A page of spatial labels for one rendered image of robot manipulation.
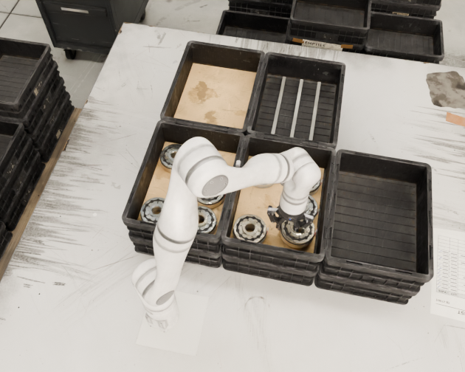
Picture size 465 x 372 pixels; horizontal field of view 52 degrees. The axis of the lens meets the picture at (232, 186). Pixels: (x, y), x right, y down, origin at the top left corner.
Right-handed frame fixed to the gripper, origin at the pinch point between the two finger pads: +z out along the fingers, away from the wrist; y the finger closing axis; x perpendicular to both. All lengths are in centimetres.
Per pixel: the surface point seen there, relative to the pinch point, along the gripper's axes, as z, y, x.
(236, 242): -4.1, -13.5, -10.4
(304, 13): 40, -10, 152
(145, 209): 3.3, -44.3, -2.2
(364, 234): 5.7, 23.9, 5.8
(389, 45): 50, 38, 150
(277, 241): 5.9, -2.2, -2.7
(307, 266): 3.7, 7.9, -9.8
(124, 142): 19, -67, 32
